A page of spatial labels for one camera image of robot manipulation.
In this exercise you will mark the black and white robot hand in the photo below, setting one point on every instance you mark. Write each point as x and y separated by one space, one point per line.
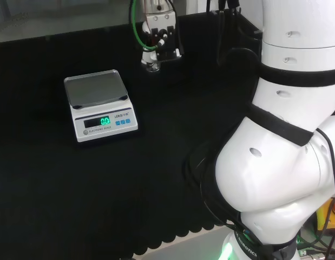
163 35

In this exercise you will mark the small clear glass beaker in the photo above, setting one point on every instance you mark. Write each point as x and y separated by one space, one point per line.
153 67

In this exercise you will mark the white electronic balance steel pan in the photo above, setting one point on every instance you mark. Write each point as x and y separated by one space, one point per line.
102 113

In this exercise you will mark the black bench cloth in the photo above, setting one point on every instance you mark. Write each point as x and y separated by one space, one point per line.
102 189

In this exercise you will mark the pale board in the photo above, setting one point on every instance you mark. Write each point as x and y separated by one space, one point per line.
183 246

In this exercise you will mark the yellow stop button box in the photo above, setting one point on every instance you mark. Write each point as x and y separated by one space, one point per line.
331 216

